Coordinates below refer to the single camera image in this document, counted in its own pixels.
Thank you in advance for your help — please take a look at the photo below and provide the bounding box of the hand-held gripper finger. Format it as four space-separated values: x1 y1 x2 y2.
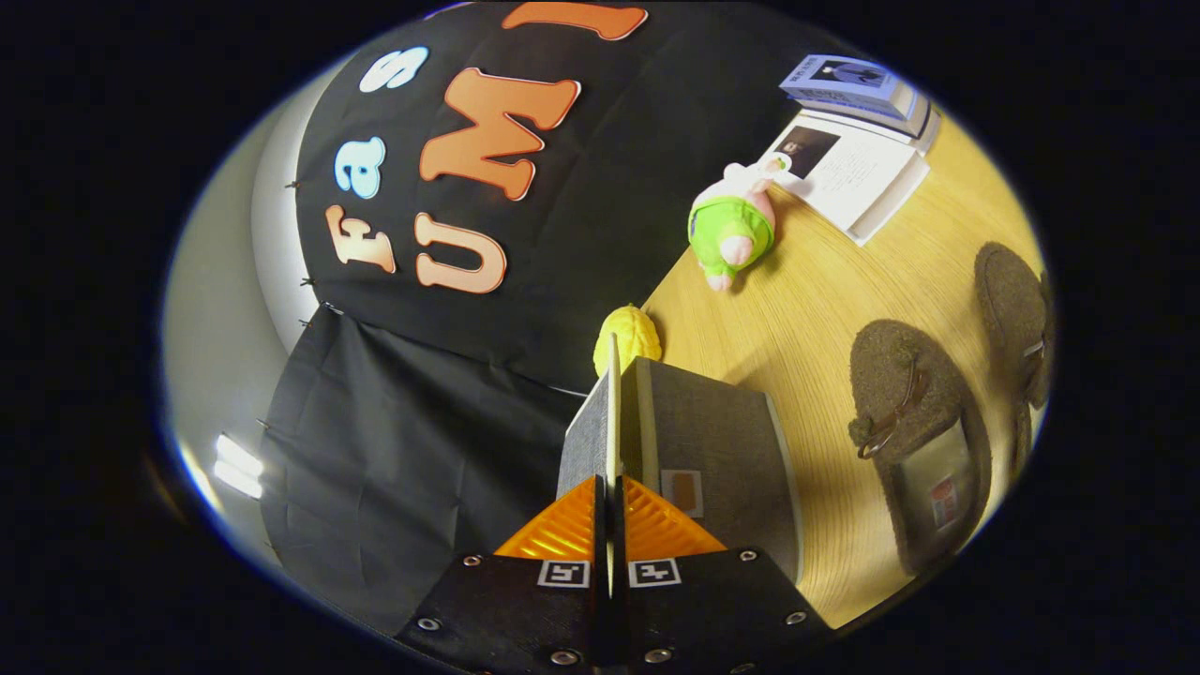
394 475 610 675
614 475 837 675

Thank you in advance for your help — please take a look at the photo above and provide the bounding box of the grey storage box lid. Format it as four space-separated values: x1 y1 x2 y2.
556 333 627 596

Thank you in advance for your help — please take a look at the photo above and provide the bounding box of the grey storage box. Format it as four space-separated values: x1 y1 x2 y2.
623 354 807 587

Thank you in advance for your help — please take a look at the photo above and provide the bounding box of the brown fuzzy shoe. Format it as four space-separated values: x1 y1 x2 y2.
973 241 1058 474
847 319 993 576

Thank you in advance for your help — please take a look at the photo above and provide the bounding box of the yellow plush ball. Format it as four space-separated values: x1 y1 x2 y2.
592 303 663 378

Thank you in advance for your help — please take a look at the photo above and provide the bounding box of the green and pink plush toy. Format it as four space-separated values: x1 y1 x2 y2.
687 155 793 292

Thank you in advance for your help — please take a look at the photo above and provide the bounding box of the ceiling light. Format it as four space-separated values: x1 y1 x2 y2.
211 431 265 500

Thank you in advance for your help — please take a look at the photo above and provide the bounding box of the white portrait cover book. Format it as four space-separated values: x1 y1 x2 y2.
759 108 931 247

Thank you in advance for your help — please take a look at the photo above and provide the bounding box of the blue figure cover book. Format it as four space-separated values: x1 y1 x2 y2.
778 53 920 123

